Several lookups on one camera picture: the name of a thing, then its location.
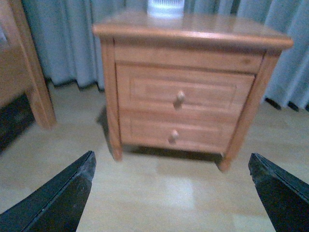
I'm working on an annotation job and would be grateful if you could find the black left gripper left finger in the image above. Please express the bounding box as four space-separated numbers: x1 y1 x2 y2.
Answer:
0 151 96 232

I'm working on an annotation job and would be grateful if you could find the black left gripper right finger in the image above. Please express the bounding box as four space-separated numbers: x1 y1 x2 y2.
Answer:
248 153 309 232

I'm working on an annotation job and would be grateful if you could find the wooden drawer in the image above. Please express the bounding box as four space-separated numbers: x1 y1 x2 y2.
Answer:
116 64 254 117
119 111 235 153

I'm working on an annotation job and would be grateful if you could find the wooden nightstand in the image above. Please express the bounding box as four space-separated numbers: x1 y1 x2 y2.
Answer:
92 10 294 172

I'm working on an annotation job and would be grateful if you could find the grey-green curtain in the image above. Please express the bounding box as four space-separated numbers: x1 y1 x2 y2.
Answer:
22 0 309 110

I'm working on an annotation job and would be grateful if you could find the white slatted cylindrical device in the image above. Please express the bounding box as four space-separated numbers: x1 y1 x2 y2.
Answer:
147 0 185 19

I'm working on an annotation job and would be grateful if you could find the wooden bed frame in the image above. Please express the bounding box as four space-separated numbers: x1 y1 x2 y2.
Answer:
0 0 56 129

